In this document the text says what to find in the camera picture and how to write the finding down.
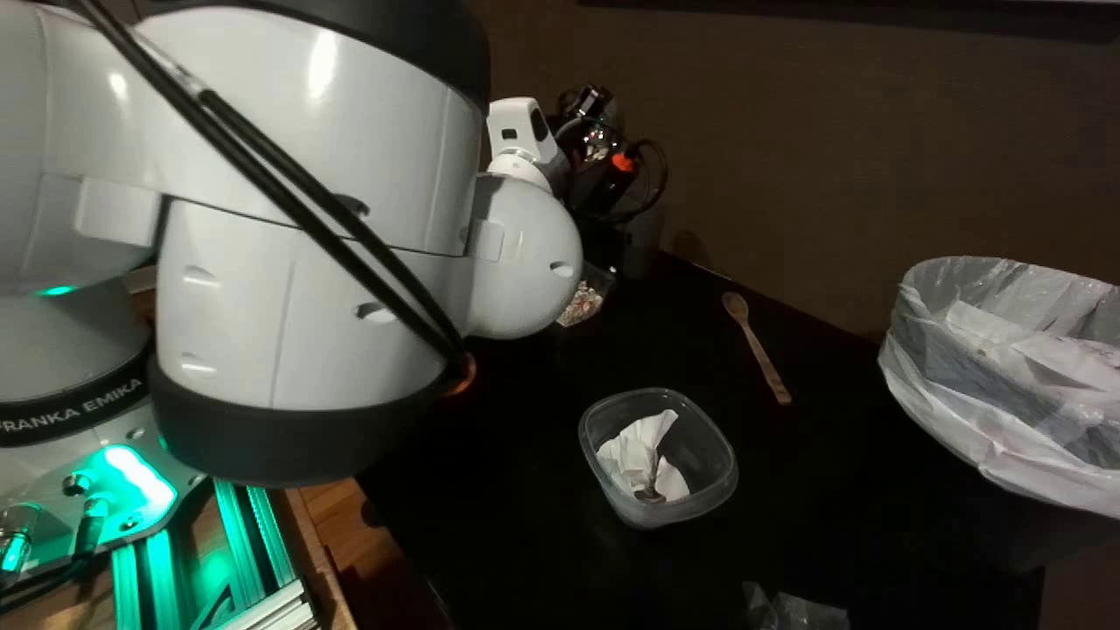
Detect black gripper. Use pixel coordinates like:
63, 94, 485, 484
548, 114, 671, 232

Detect black cable bundle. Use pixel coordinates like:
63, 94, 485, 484
67, 0, 468, 367

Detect wooden spoon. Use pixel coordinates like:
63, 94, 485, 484
718, 290, 793, 410

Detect clear snack packet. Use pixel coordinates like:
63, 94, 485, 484
739, 577, 855, 630

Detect black trash can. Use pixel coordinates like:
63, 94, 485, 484
846, 407, 1120, 630

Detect aluminium frame stand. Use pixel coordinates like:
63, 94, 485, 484
0, 465, 318, 630

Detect clear rounded plastic container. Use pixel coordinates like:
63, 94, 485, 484
574, 385, 741, 536

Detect white trash bag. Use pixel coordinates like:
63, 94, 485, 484
876, 256, 1120, 525

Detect crumpled white tissue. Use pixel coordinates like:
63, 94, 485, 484
590, 407, 693, 508

